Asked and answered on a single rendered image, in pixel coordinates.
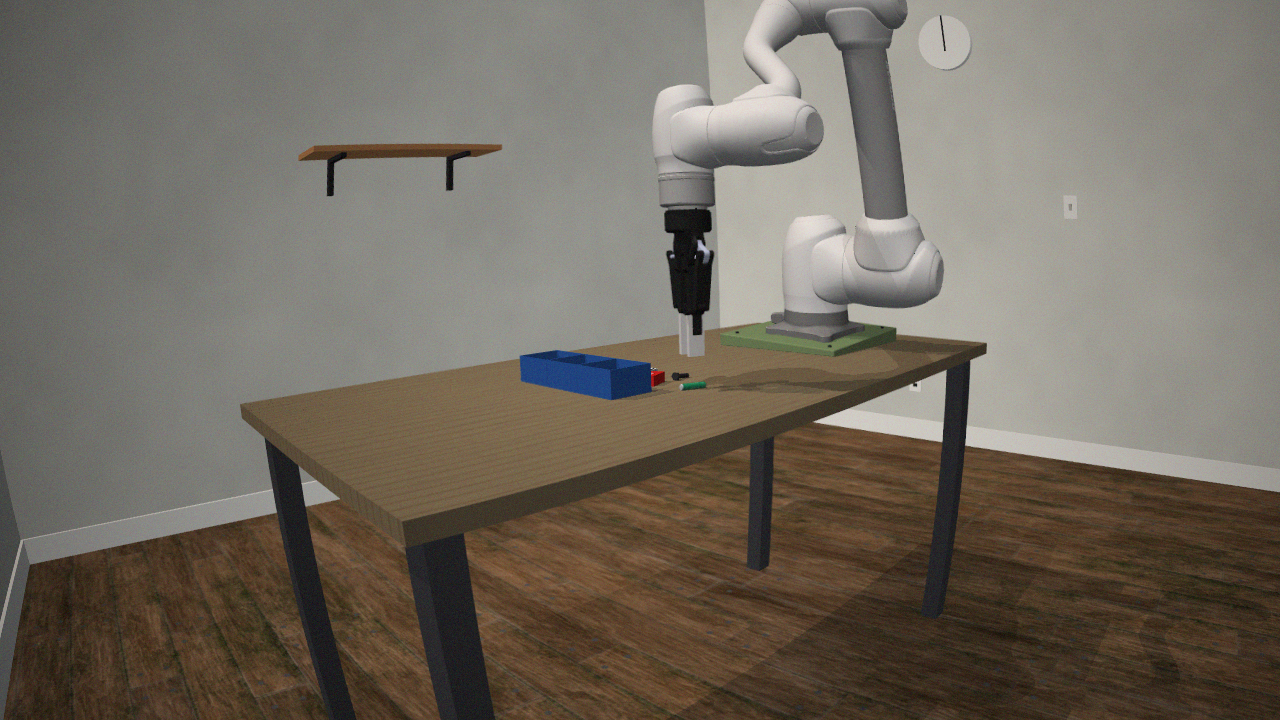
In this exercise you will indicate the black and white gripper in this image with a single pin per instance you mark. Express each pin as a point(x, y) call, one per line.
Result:
point(689, 227)

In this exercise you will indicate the blue three-compartment bin rack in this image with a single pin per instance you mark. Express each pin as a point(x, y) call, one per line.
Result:
point(604, 377)

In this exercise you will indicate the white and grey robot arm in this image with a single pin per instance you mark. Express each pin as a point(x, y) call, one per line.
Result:
point(888, 263)

